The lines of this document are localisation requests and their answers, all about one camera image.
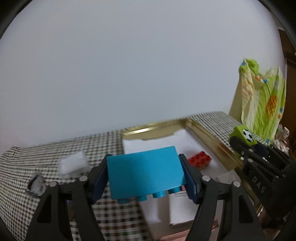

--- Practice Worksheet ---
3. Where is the green soccer toy cube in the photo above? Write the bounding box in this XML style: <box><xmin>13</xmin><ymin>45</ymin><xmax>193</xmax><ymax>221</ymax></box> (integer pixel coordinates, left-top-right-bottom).
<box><xmin>229</xmin><ymin>125</ymin><xmax>257</xmax><ymax>146</ymax></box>

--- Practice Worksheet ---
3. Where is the white power adapter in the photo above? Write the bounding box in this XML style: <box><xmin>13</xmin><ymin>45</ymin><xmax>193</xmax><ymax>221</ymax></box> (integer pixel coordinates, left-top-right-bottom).
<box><xmin>215</xmin><ymin>170</ymin><xmax>241</xmax><ymax>184</ymax></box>

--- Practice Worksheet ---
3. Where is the red toy brick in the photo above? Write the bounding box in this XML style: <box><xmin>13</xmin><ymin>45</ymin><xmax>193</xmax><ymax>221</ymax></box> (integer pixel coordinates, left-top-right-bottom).
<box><xmin>188</xmin><ymin>151</ymin><xmax>212</xmax><ymax>170</ymax></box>

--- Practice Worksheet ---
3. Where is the grey foil packet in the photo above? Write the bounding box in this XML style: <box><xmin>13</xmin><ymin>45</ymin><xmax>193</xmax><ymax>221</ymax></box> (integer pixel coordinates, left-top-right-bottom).
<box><xmin>27</xmin><ymin>175</ymin><xmax>47</xmax><ymax>198</ymax></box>

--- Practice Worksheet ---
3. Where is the blue toy brick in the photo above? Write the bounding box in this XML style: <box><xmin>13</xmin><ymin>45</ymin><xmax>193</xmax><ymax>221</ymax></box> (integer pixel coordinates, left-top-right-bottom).
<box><xmin>107</xmin><ymin>146</ymin><xmax>187</xmax><ymax>204</ymax></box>

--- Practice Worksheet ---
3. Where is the white card box red logo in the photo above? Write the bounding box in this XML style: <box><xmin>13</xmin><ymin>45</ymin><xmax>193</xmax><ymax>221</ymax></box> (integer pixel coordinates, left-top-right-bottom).
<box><xmin>169</xmin><ymin>191</ymin><xmax>198</xmax><ymax>225</ymax></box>

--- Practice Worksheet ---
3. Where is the pink card deck box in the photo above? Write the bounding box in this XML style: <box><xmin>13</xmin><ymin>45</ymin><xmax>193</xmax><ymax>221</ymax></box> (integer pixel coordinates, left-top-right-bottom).
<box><xmin>156</xmin><ymin>218</ymin><xmax>220</xmax><ymax>240</ymax></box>

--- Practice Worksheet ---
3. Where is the gold metal tin box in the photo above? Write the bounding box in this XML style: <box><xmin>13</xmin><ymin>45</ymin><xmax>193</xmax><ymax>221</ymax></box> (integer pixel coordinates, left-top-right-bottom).
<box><xmin>122</xmin><ymin>119</ymin><xmax>242</xmax><ymax>181</ymax></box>

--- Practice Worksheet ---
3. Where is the clutter on side table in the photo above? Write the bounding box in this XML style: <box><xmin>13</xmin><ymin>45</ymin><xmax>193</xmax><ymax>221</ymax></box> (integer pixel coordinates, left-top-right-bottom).
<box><xmin>271</xmin><ymin>123</ymin><xmax>290</xmax><ymax>155</ymax></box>

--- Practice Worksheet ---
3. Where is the green yellow hanging cloth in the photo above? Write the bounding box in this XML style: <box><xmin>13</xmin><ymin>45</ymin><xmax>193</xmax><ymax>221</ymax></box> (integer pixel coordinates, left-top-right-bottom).
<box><xmin>229</xmin><ymin>59</ymin><xmax>287</xmax><ymax>143</ymax></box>

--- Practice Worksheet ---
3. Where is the checkered tablecloth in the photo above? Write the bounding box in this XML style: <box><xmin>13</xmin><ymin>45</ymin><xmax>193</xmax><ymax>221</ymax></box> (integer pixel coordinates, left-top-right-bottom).
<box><xmin>0</xmin><ymin>111</ymin><xmax>266</xmax><ymax>241</ymax></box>

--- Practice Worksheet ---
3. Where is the white paper liner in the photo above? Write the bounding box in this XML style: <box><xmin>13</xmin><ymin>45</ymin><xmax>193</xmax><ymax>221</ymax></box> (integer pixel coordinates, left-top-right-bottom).
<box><xmin>122</xmin><ymin>128</ymin><xmax>227</xmax><ymax>240</ymax></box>

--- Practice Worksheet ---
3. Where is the brown wooden cabinet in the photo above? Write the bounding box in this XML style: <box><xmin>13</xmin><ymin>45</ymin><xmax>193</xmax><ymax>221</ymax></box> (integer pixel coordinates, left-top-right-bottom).
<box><xmin>279</xmin><ymin>30</ymin><xmax>295</xmax><ymax>157</ymax></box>

